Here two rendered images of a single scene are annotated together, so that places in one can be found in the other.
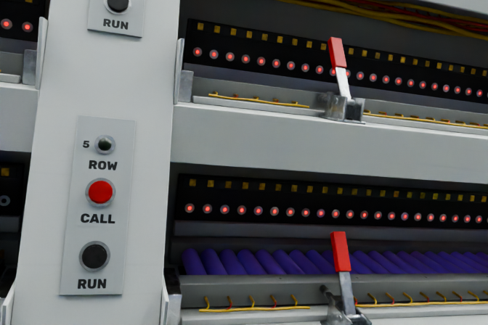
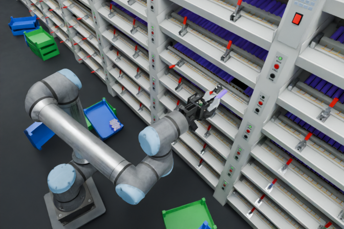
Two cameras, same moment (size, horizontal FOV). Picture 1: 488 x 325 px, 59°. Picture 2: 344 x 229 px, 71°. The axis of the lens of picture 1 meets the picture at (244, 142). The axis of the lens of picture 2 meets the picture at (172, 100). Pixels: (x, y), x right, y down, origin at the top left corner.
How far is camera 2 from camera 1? 0.86 m
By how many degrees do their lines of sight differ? 80
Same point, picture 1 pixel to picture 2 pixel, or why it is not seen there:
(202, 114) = (282, 101)
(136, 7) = (275, 77)
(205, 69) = not seen: hidden behind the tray
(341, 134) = (314, 121)
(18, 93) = (253, 83)
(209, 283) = (283, 119)
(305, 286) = (304, 134)
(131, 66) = (271, 87)
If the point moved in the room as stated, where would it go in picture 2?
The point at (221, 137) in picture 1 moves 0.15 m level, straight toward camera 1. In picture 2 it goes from (285, 106) to (255, 119)
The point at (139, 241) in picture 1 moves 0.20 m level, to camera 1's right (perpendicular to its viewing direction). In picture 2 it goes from (264, 112) to (301, 151)
